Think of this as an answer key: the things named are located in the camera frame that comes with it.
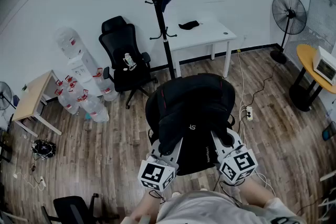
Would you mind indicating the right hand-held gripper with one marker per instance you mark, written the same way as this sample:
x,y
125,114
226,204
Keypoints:
x,y
237,165

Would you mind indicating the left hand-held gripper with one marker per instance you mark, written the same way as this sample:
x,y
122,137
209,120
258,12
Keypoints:
x,y
157,173

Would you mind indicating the black backpack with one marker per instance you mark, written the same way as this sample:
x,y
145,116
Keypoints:
x,y
189,102

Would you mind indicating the black coat rack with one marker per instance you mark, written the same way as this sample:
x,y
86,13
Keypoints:
x,y
169,60

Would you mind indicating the person's right forearm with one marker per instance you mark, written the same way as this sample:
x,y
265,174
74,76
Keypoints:
x,y
257,191

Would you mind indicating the person's left forearm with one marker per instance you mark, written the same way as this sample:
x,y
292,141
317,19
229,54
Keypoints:
x,y
147,204

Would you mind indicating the white power strip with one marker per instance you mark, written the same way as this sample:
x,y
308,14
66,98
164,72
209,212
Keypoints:
x,y
42,181
249,112

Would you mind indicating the person's white shoe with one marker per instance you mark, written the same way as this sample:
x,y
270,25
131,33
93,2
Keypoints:
x,y
176,194

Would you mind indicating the person's light shirt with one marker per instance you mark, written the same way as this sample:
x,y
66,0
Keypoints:
x,y
204,209

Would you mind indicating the pile of clear water jugs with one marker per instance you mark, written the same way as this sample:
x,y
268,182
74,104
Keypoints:
x,y
94,108

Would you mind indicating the blue and black chair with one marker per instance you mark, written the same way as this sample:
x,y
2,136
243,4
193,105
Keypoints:
x,y
329,132

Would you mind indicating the white desk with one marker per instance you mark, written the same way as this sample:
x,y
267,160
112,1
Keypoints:
x,y
207,34

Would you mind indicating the black swivel chair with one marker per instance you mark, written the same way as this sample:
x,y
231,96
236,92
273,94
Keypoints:
x,y
71,207

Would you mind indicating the white water dispenser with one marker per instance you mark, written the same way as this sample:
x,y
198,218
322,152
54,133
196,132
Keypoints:
x,y
81,68

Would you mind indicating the round yellow table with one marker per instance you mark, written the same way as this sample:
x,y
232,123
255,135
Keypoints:
x,y
305,53

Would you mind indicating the black mesh office chair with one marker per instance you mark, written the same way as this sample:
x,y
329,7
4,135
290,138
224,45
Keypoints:
x,y
120,36

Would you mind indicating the black fabric pouch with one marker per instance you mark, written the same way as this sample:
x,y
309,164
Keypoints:
x,y
187,25

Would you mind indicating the white microwave oven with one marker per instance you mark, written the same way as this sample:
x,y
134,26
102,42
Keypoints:
x,y
324,65

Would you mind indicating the light wooden desk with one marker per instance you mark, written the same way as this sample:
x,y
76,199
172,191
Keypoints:
x,y
31,94

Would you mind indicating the gray mesh panel board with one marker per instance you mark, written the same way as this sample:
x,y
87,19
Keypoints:
x,y
321,18

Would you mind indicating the small black fan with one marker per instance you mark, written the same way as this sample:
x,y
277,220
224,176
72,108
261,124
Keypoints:
x,y
4,91

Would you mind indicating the white metal frame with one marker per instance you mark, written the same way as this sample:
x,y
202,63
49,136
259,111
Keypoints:
x,y
328,177

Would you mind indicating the large black pedestal fan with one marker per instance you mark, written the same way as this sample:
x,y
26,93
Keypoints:
x,y
288,11

